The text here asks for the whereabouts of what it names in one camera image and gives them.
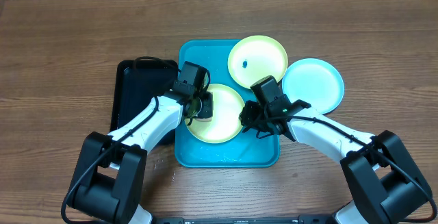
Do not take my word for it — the yellow plate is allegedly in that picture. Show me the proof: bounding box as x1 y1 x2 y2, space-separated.
227 35 288 89
185 84 244 144

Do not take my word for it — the light blue plate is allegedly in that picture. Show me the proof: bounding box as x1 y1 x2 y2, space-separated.
281 58 345 114

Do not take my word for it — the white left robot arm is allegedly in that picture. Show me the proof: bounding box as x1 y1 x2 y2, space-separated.
60 80 213 223

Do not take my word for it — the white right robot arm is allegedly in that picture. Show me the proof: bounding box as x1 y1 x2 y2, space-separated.
240 99 437 223

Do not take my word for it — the teal plastic tray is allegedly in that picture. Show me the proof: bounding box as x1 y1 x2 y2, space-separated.
175 39 280 168

